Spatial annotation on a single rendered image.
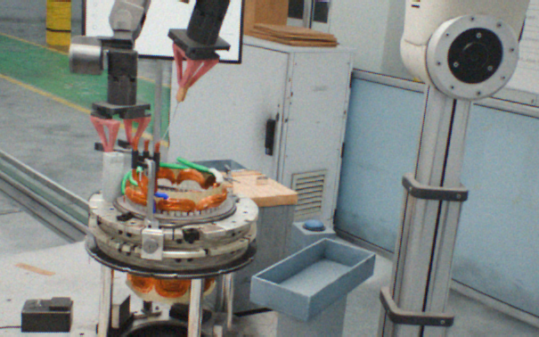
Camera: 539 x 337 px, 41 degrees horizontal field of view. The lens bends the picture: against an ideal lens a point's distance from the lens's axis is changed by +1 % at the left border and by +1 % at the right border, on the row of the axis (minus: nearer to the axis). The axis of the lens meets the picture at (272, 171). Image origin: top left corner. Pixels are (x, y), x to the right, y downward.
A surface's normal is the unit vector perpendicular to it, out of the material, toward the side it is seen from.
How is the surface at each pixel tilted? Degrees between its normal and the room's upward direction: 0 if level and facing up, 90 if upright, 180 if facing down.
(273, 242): 90
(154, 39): 83
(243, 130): 90
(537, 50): 90
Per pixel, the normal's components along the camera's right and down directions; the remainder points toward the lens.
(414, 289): 0.07, 0.27
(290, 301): -0.53, 0.18
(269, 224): 0.51, 0.27
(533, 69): -0.75, 0.11
